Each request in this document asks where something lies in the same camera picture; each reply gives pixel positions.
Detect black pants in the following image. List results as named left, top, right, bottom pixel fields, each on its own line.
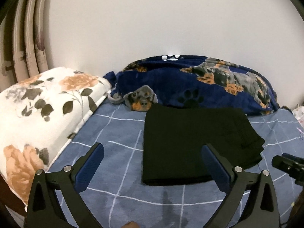
left=142, top=104, right=265, bottom=186

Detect person's hand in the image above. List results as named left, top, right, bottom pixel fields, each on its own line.
left=121, top=221, right=139, bottom=228

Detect blue grid bed sheet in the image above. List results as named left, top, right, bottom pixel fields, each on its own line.
left=50, top=101, right=303, bottom=227

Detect white floral pillow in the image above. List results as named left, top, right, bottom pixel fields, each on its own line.
left=1, top=67, right=111, bottom=204

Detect navy dog print blanket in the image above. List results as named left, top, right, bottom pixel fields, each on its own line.
left=104, top=55, right=280, bottom=115

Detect beige pink curtain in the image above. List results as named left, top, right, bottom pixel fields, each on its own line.
left=1, top=0, right=49, bottom=91

